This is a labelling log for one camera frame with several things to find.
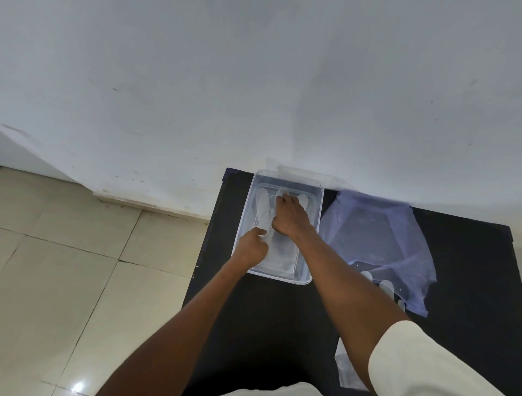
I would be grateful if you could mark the blue plastic bag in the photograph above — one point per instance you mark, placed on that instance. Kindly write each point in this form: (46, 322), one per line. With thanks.
(375, 228)

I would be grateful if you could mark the blue table corner tape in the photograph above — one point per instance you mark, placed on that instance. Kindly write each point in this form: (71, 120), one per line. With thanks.
(230, 172)

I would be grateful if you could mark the person's right hand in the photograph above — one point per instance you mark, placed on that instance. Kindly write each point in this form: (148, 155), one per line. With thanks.
(291, 218)

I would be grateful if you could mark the clear plastic container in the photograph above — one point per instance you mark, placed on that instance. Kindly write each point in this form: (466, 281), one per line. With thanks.
(248, 212)

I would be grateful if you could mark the clear plastic glove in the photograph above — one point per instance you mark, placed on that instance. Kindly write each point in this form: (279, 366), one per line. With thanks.
(346, 367)
(263, 208)

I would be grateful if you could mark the person's right forearm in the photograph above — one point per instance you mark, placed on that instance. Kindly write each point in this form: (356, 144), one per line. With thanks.
(346, 293)

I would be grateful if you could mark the person's left hand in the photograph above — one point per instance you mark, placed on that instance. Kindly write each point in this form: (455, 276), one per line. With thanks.
(250, 251)

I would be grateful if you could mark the person's left forearm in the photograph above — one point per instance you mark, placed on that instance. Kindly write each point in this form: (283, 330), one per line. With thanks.
(183, 326)

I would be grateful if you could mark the person's white shirt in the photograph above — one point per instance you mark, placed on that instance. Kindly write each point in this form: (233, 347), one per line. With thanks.
(428, 367)

